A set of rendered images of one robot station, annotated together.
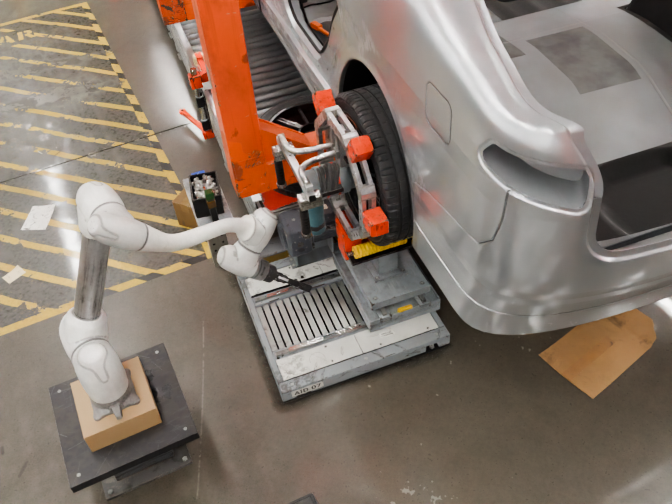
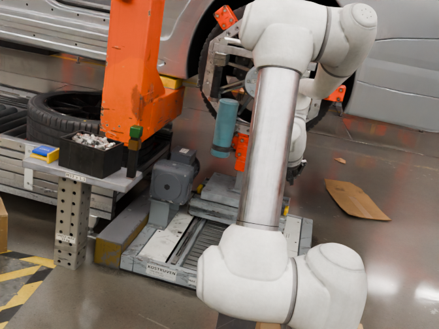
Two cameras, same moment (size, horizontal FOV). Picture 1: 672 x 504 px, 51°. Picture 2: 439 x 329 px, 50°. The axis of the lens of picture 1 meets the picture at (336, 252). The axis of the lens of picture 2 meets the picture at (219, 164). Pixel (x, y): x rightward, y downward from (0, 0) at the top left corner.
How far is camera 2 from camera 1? 2.85 m
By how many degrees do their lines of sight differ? 58
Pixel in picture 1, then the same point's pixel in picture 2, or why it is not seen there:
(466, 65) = not seen: outside the picture
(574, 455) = (429, 246)
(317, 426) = not seen: hidden behind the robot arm
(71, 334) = (277, 258)
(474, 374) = (343, 238)
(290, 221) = (174, 166)
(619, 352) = (362, 200)
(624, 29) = not seen: hidden behind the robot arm
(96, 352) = (343, 249)
